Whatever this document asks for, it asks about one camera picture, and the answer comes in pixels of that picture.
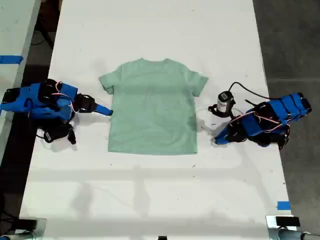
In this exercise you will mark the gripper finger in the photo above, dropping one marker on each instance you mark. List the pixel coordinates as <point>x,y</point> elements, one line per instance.
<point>223,135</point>
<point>237,137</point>
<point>101,107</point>
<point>105,112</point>

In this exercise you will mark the pale green t-shirt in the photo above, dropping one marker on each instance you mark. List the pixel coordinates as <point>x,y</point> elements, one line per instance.
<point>152,107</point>

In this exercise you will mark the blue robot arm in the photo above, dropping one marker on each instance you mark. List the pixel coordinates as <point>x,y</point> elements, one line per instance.
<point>32,102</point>
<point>280,112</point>

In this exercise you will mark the blue tape strip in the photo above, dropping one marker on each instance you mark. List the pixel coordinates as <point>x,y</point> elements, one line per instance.
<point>11,59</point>
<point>283,205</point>

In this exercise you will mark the adjacent white table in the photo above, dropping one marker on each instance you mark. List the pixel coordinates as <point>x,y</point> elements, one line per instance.
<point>15,62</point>

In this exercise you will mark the small black silver box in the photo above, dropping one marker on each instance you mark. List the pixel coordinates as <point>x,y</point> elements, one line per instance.
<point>31,225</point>
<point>285,221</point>

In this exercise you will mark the small black clip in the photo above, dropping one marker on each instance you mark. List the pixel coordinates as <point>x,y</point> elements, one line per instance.
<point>162,237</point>

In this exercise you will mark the black camera stalk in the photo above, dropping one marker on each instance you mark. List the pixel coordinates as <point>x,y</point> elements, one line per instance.
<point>215,110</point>

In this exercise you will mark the black camera box white label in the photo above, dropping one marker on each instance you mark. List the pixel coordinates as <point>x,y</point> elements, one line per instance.
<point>224,101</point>

